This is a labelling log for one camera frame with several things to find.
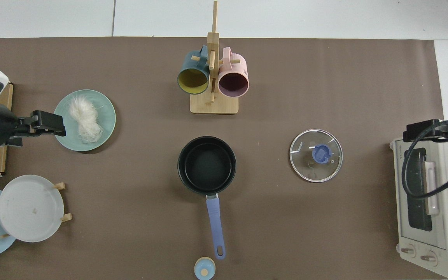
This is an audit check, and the white vermicelli bundle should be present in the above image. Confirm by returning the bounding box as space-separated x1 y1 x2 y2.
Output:
69 96 104 144

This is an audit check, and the glass lid with blue knob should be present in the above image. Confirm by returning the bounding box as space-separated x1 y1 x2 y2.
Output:
289 129 343 183

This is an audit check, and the wooden plate rack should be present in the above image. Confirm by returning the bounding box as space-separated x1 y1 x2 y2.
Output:
0 182 73 238

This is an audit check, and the white plate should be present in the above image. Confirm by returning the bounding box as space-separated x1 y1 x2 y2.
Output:
0 175 65 243

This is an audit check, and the teal plate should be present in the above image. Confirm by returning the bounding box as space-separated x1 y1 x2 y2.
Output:
54 89 116 152

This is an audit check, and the brown table cloth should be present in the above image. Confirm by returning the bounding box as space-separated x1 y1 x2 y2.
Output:
0 37 444 280

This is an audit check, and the dark teal cup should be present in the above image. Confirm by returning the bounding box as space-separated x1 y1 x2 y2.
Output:
177 45 210 95

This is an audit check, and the pink cup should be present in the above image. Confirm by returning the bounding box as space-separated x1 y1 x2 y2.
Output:
218 47 250 98

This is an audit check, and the wooden cup stand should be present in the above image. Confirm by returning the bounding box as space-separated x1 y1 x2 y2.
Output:
190 1 239 114

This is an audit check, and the small blue round thing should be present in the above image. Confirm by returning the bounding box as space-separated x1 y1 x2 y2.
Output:
194 257 216 280

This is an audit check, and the black pot with blue handle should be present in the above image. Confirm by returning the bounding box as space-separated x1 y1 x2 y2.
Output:
177 136 237 260

